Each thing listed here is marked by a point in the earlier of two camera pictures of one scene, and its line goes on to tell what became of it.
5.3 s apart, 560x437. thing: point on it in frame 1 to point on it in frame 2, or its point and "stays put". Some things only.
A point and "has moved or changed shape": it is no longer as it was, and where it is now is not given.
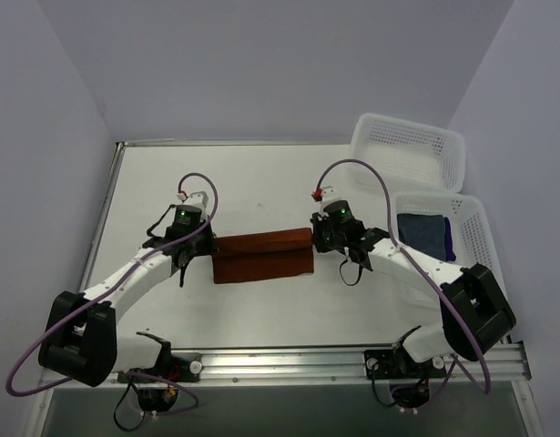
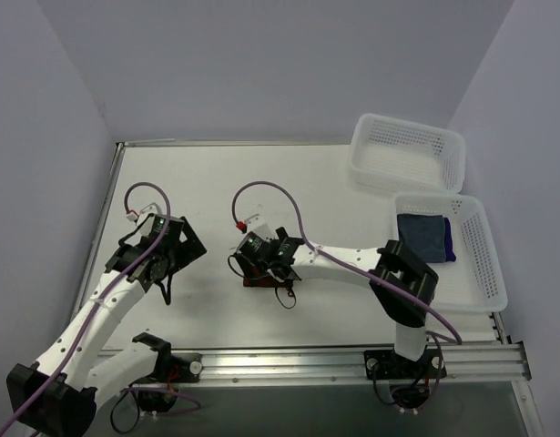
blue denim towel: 424,233 stays put
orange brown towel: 262,255 has moved or changed shape
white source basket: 408,157 stays put
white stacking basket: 469,227 stays put
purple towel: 450,255 stays put
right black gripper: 321,234 to 255,271
